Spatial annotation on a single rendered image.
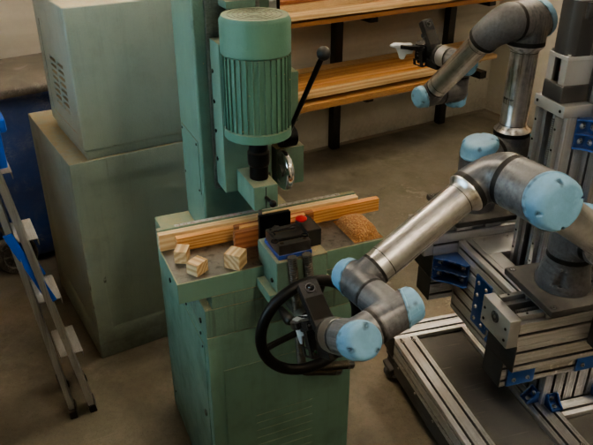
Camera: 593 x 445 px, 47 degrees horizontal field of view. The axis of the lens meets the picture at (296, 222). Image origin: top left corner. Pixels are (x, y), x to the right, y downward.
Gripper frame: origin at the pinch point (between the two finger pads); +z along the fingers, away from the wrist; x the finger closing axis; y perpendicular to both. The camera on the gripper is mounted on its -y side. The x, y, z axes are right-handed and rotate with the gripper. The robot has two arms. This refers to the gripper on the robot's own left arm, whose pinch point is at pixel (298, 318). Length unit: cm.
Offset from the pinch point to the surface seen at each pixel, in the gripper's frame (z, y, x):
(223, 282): 21.2, -10.7, -10.6
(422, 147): 275, -52, 210
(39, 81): 172, -107, -39
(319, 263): 10.5, -10.2, 12.2
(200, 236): 31.7, -23.5, -11.7
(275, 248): 10.9, -16.4, 1.7
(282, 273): 10.6, -10.1, 2.0
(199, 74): 29, -66, -3
